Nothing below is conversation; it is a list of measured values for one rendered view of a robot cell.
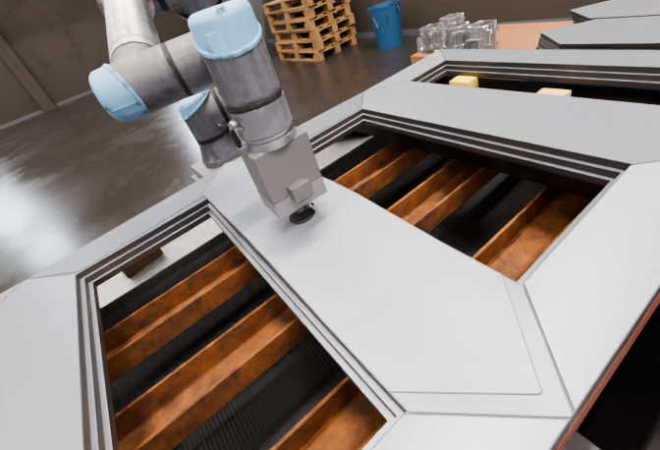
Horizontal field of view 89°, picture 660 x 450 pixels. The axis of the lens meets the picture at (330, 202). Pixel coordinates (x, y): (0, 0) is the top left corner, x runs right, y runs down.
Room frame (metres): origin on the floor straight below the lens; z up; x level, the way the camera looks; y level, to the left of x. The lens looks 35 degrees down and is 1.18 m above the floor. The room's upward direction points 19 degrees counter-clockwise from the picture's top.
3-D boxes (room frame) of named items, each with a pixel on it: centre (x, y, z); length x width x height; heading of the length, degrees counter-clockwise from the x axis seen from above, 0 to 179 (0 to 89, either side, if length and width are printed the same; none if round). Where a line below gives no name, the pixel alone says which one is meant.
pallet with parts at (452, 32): (3.06, -1.99, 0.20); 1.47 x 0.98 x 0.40; 29
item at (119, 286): (0.97, 0.09, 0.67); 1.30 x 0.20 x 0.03; 116
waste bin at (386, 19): (4.83, -1.51, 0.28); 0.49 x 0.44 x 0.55; 29
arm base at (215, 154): (1.13, 0.30, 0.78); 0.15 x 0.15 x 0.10
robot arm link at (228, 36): (0.45, 0.05, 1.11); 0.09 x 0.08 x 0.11; 10
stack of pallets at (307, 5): (6.01, -0.63, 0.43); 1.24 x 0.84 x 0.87; 29
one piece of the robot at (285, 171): (0.43, 0.05, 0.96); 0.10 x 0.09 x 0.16; 23
